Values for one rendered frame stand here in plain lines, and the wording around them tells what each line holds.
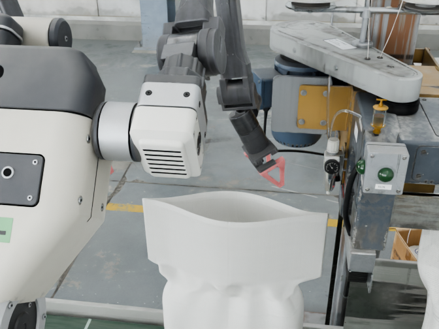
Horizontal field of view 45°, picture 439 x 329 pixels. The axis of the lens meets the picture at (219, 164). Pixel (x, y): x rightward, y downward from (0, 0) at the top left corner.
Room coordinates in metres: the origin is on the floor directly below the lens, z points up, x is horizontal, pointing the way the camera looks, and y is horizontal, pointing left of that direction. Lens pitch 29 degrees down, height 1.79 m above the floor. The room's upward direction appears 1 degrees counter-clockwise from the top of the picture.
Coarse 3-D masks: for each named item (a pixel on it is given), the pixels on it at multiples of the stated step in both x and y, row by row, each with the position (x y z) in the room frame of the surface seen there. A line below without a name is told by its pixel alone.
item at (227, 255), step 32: (224, 192) 1.18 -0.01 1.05; (160, 224) 1.13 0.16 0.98; (192, 224) 1.08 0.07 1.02; (224, 224) 1.04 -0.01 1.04; (256, 224) 1.04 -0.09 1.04; (288, 224) 1.06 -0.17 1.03; (320, 224) 1.07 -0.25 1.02; (160, 256) 1.14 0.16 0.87; (192, 256) 1.08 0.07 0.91; (224, 256) 1.04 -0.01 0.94; (256, 256) 1.04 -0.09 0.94; (288, 256) 1.06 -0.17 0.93; (320, 256) 1.07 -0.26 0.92; (192, 288) 1.06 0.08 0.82; (224, 288) 1.03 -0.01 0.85; (256, 288) 1.04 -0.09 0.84; (288, 288) 1.05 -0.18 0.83; (192, 320) 1.05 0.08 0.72; (224, 320) 1.03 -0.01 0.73; (256, 320) 1.01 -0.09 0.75; (288, 320) 1.01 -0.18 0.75
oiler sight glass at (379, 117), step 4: (376, 112) 0.94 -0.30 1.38; (380, 112) 0.93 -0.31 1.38; (384, 112) 0.93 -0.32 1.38; (372, 116) 0.95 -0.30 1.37; (376, 116) 0.94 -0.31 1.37; (380, 116) 0.93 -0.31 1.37; (384, 116) 0.93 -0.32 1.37; (372, 120) 0.94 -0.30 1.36; (376, 120) 0.93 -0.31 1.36; (380, 120) 0.93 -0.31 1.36; (384, 120) 0.94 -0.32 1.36; (372, 124) 0.94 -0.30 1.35; (376, 124) 0.93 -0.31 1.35; (380, 124) 0.93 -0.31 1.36; (384, 124) 0.94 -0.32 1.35
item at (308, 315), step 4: (304, 312) 1.77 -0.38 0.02; (308, 312) 1.77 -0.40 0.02; (312, 312) 1.77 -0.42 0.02; (316, 312) 1.77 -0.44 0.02; (304, 316) 1.75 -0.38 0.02; (308, 316) 1.75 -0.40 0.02; (312, 316) 1.75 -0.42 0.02; (316, 316) 1.75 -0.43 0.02; (320, 316) 1.75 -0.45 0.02; (324, 316) 1.75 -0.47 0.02; (304, 320) 1.72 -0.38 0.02; (308, 320) 1.72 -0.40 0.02; (312, 320) 1.72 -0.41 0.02; (316, 320) 1.72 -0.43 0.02; (320, 320) 1.72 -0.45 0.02; (324, 320) 1.72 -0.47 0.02; (324, 324) 1.70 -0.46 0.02
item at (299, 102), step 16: (288, 80) 1.32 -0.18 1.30; (304, 80) 1.31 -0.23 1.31; (320, 80) 1.31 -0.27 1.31; (272, 96) 1.32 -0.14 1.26; (288, 96) 1.32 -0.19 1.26; (304, 96) 1.30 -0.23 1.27; (320, 96) 1.30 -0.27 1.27; (336, 96) 1.29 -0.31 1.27; (272, 112) 1.32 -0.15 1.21; (288, 112) 1.32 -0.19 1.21; (304, 112) 1.30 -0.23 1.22; (320, 112) 1.30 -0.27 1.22; (272, 128) 1.32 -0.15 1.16; (288, 128) 1.32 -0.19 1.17; (304, 128) 1.30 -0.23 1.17; (320, 128) 1.30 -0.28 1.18; (336, 128) 1.29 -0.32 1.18
